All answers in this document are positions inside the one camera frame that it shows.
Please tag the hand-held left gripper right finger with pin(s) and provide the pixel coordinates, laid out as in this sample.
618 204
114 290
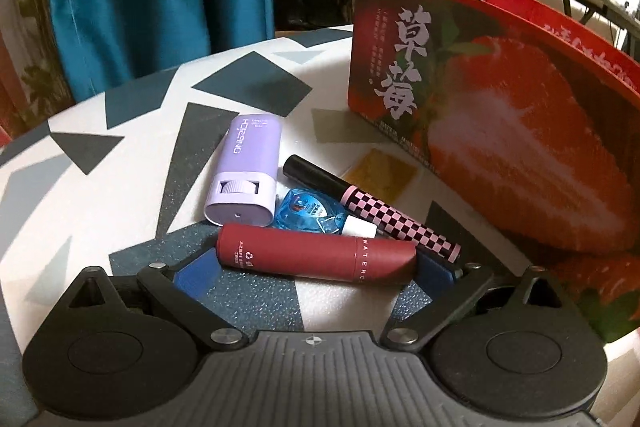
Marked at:
435 272

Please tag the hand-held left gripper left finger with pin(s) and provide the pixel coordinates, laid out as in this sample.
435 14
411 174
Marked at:
200 272

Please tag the black pink checkered mascara tube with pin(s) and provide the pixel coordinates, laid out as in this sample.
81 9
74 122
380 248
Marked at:
380 212

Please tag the dark red lipstick tube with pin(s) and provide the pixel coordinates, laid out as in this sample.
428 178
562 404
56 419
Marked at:
310 252

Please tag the purple stick container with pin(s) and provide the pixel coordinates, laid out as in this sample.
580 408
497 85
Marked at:
250 167

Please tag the small blue translucent bottle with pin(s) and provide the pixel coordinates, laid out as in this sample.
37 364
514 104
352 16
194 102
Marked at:
305 212

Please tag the red strawberry print cardboard box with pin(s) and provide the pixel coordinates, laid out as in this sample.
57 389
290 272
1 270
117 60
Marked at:
500 132

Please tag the black bag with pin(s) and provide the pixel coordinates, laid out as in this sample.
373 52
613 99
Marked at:
310 4

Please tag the printed room scene backdrop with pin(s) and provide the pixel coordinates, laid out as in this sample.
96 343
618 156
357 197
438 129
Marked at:
25 32

